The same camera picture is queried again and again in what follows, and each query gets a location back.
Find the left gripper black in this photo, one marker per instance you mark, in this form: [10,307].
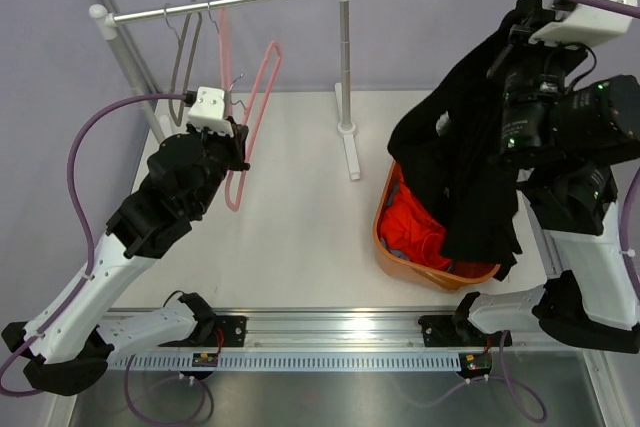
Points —
[235,144]

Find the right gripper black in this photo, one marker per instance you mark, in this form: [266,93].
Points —
[521,48]

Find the pink hanger with black shorts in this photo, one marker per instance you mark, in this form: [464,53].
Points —
[234,190]

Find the black shorts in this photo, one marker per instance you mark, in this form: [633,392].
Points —
[445,147]

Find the pink hanger with orange shorts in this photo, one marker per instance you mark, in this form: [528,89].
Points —
[224,49]

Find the grey clothes hanger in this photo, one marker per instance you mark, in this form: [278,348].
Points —
[187,45]

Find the light blue shorts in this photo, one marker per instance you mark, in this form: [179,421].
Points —
[400,254]

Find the orange shorts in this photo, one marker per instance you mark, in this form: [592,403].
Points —
[410,232]

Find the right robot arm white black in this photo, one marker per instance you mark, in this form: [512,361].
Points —
[567,138]

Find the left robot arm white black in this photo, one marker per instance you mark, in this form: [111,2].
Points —
[70,345]

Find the silver white clothes rack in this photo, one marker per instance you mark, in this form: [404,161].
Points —
[107,24]

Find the orange plastic basket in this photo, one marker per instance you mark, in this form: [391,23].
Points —
[408,241]

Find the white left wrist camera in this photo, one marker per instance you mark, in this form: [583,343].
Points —
[208,112]

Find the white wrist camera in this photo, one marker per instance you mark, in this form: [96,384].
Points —
[589,22]
[208,112]

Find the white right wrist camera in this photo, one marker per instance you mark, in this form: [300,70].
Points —
[589,22]

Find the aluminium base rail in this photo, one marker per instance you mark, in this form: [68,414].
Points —
[332,330]

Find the white slotted cable duct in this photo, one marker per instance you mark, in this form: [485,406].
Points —
[228,361]

